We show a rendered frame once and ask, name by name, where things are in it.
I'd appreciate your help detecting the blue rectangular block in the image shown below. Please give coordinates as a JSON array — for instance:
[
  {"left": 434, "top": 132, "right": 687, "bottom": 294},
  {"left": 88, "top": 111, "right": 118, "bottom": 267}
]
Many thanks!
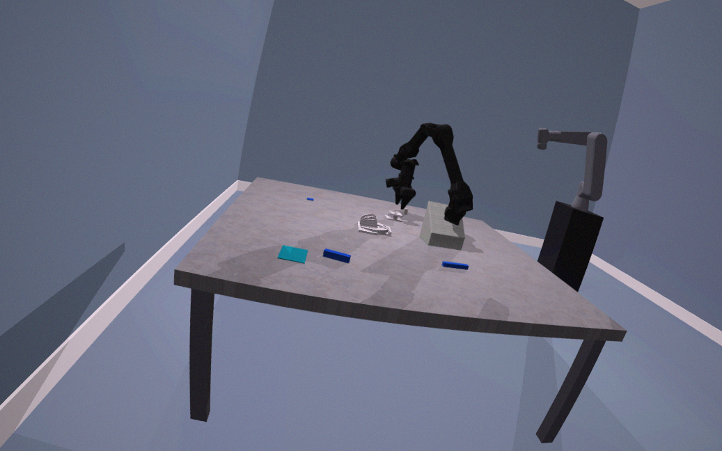
[
  {"left": 322, "top": 249, "right": 351, "bottom": 263},
  {"left": 442, "top": 262, "right": 469, "bottom": 270}
]

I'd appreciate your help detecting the teal flat rectangular plate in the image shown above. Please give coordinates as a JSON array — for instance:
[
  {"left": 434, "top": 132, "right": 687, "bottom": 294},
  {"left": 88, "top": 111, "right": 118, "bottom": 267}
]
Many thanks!
[{"left": 278, "top": 245, "right": 308, "bottom": 263}]

